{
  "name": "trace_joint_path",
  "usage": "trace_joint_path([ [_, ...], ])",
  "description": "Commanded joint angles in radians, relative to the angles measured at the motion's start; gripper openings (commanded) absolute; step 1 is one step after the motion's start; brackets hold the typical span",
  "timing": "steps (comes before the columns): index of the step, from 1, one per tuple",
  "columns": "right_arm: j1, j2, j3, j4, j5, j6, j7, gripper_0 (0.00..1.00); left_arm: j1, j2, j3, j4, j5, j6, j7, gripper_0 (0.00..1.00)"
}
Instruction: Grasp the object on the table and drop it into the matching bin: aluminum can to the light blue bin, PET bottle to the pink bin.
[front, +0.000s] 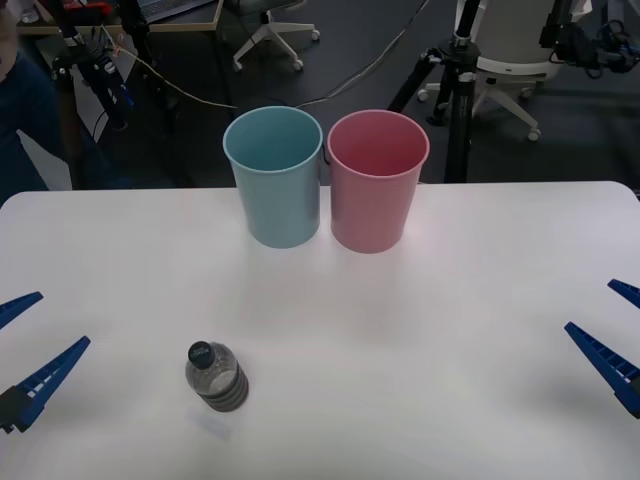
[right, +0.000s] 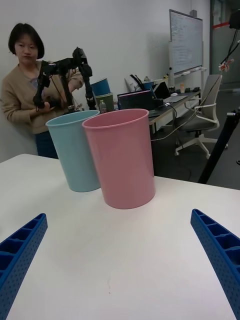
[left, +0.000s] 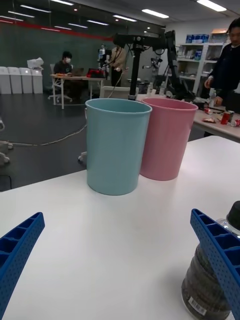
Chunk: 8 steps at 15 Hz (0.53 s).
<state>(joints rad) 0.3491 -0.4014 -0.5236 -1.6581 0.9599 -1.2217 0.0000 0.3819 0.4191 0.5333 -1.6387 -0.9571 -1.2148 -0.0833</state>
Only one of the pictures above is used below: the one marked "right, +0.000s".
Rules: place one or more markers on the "laptop with purple screen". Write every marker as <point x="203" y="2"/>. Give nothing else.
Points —
<point x="135" y="100"/>

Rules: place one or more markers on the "person's right hand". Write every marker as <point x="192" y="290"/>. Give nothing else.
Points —
<point x="47" y="105"/>

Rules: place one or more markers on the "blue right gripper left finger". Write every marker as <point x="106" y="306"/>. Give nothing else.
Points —
<point x="22" y="255"/>

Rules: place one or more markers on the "black tripod silver collars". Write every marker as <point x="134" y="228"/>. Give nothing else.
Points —
<point x="220" y="147"/>

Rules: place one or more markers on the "pink plastic bin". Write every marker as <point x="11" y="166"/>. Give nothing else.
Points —
<point x="122" y="162"/>

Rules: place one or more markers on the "person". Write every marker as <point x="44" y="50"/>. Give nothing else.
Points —
<point x="17" y="100"/>

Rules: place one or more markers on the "small clear bottle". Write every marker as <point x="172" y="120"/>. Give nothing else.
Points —
<point x="102" y="107"/>

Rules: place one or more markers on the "open dark laptop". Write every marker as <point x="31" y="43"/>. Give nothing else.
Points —
<point x="161" y="90"/>

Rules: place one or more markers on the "black teleoperation arm rig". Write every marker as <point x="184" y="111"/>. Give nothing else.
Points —
<point x="86" y="70"/>

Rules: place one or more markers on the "white office chair grey seat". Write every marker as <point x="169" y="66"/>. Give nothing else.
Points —
<point x="200" y="122"/>

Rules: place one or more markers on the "dark office desk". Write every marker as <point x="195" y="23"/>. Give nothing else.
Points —
<point x="175" y="106"/>

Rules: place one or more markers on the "person's left hand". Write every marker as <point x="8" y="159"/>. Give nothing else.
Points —
<point x="72" y="87"/>

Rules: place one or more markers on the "green plastic bin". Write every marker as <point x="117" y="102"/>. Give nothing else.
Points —
<point x="108" y="101"/>

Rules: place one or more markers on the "pale blue plastic bin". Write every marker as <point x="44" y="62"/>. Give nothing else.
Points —
<point x="70" y="155"/>

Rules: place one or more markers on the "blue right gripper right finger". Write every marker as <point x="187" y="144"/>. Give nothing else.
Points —
<point x="220" y="250"/>

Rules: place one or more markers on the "whiteboard on stand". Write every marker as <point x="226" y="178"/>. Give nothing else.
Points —
<point x="186" y="42"/>

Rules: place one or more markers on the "white computer mouse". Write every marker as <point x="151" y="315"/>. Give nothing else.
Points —
<point x="174" y="94"/>

